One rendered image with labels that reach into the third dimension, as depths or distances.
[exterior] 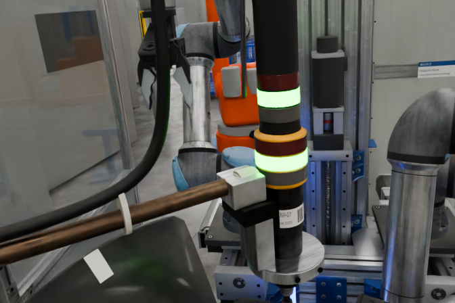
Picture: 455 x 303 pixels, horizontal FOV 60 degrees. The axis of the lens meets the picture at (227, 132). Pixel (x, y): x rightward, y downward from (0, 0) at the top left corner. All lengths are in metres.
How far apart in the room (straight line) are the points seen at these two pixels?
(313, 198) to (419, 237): 0.52
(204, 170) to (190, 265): 0.68
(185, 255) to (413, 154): 0.44
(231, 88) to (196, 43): 2.94
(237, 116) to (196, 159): 3.17
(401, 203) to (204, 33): 0.76
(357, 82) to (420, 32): 1.01
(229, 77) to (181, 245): 3.71
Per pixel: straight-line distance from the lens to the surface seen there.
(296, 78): 0.31
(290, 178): 0.32
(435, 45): 2.25
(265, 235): 0.34
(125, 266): 0.46
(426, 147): 0.75
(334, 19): 1.20
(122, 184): 0.28
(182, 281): 0.47
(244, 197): 0.31
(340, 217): 1.30
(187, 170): 1.15
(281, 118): 0.31
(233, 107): 4.27
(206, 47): 1.25
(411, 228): 0.79
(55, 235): 0.29
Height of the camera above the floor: 1.68
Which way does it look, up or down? 18 degrees down
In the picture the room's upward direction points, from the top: 5 degrees counter-clockwise
